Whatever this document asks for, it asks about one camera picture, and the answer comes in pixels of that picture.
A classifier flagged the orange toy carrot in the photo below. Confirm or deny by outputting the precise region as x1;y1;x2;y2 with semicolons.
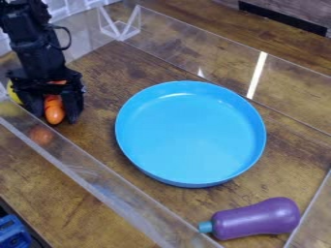
43;79;68;126

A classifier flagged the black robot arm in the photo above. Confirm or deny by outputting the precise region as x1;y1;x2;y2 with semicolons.
0;0;86;124

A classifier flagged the yellow toy lemon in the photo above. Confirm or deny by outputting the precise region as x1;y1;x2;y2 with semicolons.
7;80;23;105

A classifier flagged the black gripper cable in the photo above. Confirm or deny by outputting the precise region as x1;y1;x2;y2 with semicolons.
46;25;72;51

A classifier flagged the white curtain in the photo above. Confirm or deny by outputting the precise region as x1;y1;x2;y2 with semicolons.
0;30;12;56

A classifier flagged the clear acrylic barrier wall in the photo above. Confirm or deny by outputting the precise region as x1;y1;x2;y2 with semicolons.
0;0;331;248

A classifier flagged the black baseboard strip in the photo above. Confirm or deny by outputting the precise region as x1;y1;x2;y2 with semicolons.
238;0;327;37

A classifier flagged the blue round tray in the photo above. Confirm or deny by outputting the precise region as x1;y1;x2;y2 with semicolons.
115;81;267;188

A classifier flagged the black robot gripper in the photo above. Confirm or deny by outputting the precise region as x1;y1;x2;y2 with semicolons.
7;39;85;124

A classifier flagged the purple toy eggplant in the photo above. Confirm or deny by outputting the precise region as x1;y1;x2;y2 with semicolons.
198;197;301;240

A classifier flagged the blue plastic crate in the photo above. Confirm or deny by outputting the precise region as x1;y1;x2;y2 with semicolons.
0;214;32;248

